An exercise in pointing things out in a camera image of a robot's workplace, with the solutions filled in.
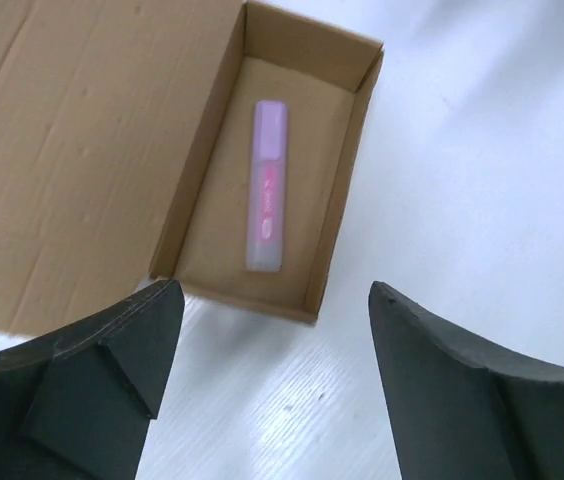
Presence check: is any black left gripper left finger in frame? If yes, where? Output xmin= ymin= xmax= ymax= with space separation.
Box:
xmin=0 ymin=280 xmax=185 ymax=479

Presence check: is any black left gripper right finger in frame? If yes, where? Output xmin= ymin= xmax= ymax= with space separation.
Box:
xmin=368 ymin=281 xmax=564 ymax=479

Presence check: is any brown cardboard box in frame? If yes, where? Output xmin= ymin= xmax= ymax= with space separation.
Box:
xmin=0 ymin=1 xmax=383 ymax=335

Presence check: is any pink highlighter pen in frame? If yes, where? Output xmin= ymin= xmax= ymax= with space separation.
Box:
xmin=246 ymin=100 xmax=288 ymax=273

